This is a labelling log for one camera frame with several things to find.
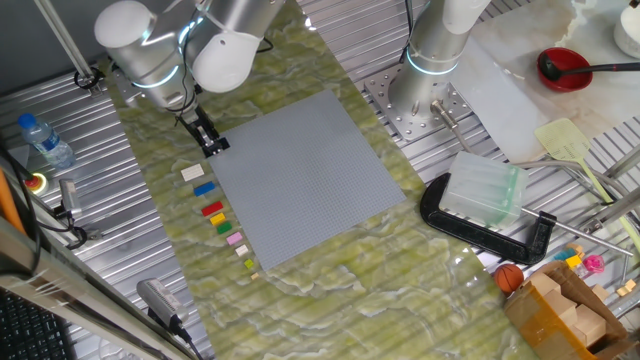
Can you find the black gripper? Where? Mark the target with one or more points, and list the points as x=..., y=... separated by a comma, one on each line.
x=194, y=121

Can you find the black Lego plate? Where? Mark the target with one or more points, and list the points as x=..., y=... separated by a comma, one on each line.
x=224, y=147

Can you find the black ladle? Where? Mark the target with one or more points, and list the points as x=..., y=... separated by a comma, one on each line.
x=549, y=67

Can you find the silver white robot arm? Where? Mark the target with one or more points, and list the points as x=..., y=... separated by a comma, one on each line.
x=135, y=45

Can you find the white Lego plate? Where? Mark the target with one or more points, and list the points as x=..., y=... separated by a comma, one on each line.
x=192, y=172

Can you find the blue Lego brick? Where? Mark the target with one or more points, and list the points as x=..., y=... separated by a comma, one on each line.
x=204, y=189

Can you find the red Lego brick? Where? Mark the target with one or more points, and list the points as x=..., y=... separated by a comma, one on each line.
x=212, y=208

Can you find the yellow Lego brick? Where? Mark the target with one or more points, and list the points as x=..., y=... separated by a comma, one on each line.
x=218, y=219

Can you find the green Lego brick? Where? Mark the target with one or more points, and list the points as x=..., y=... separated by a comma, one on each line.
x=224, y=227

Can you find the pink Lego brick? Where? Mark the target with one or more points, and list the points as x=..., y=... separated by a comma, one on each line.
x=234, y=238

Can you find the large grey Lego baseplate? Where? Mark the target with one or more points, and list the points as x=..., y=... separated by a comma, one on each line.
x=310, y=190

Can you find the small white Lego brick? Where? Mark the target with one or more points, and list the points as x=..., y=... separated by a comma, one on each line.
x=242, y=250

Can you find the small lime Lego brick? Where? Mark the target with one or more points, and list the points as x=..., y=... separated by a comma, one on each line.
x=249, y=264

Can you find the clear water bottle blue cap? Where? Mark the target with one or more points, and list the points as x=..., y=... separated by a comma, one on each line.
x=47, y=142

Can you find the metal tripod pole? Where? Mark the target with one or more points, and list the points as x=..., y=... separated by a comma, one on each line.
x=65, y=45

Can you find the red emergency stop button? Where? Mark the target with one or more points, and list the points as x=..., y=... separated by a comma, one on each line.
x=35, y=183

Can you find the orange pole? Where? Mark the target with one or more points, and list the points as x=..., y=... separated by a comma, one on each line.
x=7, y=200

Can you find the green marble pattern mat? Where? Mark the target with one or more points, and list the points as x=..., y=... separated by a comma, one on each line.
x=350, y=310

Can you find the black keyboard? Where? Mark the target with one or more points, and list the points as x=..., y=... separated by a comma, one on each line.
x=25, y=330

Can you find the black C-clamp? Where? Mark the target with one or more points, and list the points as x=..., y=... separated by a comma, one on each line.
x=470, y=232

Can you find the translucent plastic box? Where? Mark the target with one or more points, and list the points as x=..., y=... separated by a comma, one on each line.
x=482, y=190

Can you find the small toy basketball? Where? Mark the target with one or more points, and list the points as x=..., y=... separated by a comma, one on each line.
x=508, y=278

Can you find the pale yellow slotted spatula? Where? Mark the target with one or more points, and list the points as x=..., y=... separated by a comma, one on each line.
x=562, y=140

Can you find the wooden block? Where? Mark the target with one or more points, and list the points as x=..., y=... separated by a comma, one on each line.
x=560, y=302
x=544, y=284
x=590, y=325

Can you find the red bowl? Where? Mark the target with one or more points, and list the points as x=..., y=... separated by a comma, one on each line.
x=575, y=83

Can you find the teal toy block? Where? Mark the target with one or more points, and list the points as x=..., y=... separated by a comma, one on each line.
x=564, y=254

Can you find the brown cardboard box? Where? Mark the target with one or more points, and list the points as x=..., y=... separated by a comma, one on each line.
x=535, y=325

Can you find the orange toy block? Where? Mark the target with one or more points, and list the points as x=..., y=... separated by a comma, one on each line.
x=576, y=248

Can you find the yellow toy block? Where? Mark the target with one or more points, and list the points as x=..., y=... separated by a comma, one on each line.
x=573, y=261

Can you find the white marble pattern mat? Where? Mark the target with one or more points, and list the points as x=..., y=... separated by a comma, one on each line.
x=610, y=100

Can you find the pink toy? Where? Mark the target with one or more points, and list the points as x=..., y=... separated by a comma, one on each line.
x=594, y=263

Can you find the aluminium profile bar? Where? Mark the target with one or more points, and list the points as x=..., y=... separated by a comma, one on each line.
x=612, y=210
x=622, y=162

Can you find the small wooden cube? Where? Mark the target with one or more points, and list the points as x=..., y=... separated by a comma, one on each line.
x=600, y=291
x=621, y=291
x=631, y=284

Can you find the white cup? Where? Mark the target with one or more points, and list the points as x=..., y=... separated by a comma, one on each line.
x=629, y=35

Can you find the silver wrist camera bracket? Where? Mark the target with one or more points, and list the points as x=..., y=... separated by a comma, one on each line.
x=124, y=87

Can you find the grey depth camera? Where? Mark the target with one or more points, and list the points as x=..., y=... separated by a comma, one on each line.
x=69, y=195
x=159, y=300

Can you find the metal camera mount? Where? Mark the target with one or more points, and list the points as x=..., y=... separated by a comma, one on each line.
x=75, y=232

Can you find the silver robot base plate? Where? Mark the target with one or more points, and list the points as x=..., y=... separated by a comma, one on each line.
x=395, y=122

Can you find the aluminium frame rail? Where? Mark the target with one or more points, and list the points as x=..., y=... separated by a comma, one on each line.
x=75, y=295

